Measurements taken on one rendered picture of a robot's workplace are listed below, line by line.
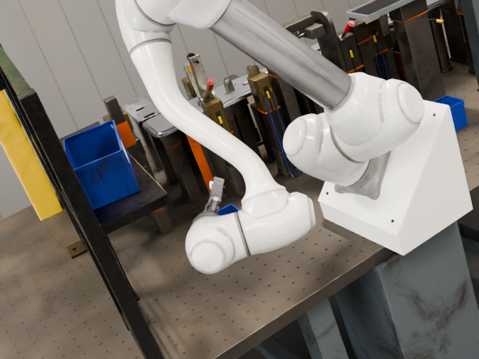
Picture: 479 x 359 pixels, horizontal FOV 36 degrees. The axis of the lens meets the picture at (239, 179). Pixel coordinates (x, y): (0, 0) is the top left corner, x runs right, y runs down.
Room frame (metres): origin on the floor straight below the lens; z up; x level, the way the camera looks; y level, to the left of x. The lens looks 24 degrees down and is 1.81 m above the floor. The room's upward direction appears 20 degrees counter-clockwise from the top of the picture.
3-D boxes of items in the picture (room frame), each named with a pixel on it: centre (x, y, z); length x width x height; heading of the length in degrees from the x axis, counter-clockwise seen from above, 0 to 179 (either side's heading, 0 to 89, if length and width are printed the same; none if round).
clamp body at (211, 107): (2.36, 0.00, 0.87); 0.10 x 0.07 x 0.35; 14
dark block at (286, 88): (2.38, -0.25, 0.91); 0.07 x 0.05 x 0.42; 14
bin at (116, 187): (2.05, 0.36, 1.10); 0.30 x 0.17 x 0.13; 5
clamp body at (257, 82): (2.38, -0.18, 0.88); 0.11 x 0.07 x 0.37; 14
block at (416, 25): (2.38, -0.72, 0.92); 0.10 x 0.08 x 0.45; 104
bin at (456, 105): (2.27, -0.72, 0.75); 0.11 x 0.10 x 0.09; 104
